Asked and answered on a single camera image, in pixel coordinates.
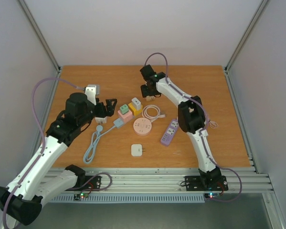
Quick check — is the white cube socket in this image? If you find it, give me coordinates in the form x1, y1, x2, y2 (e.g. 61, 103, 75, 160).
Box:
95, 117, 107, 125

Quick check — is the beige cube socket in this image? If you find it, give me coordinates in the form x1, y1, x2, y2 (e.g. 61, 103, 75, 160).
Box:
146, 96, 155, 101

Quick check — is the green charger plug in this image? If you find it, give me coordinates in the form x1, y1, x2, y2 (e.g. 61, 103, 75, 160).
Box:
119, 104, 129, 115

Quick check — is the pink cube socket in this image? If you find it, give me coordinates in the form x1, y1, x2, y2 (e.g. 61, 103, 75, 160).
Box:
117, 110, 133, 124

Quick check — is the white 66W charger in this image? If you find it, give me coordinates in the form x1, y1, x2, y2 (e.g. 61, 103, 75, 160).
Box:
131, 97, 141, 110

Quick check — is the yellow cube socket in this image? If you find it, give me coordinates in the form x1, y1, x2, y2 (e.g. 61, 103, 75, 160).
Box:
128, 103, 143, 116

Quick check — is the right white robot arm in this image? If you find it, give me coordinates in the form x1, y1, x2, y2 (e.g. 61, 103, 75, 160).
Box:
140, 64, 222, 190

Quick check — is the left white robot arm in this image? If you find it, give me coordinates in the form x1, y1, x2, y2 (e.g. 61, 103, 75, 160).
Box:
0, 93, 117, 228

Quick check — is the pink round socket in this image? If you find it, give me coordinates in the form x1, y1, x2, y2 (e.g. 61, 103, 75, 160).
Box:
133, 117, 152, 136

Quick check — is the white flat charger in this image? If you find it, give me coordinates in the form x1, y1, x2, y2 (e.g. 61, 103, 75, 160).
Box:
131, 144, 146, 157

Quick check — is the purple power strip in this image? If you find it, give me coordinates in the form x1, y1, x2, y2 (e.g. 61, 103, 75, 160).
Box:
160, 119, 179, 146

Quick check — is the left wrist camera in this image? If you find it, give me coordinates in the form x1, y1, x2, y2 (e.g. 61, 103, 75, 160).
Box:
85, 84, 100, 105

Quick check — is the pink coiled cable with plug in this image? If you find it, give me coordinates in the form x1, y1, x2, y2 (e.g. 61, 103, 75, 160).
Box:
142, 104, 166, 121

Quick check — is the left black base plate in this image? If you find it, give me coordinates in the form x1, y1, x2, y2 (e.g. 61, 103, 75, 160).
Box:
69, 176, 101, 191

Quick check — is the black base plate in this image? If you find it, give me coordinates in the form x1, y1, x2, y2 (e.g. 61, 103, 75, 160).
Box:
180, 176, 229, 192
69, 176, 101, 191

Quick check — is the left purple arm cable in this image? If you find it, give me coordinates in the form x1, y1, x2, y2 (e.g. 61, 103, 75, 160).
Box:
1, 77, 86, 229

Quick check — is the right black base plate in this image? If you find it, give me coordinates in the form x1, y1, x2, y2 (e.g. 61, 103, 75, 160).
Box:
180, 176, 229, 192

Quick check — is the grey slotted cable duct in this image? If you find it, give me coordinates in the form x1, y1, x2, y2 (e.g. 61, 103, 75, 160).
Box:
51, 193, 205, 204

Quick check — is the aluminium rail frame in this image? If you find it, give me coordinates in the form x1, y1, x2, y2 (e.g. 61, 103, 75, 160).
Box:
83, 167, 274, 194

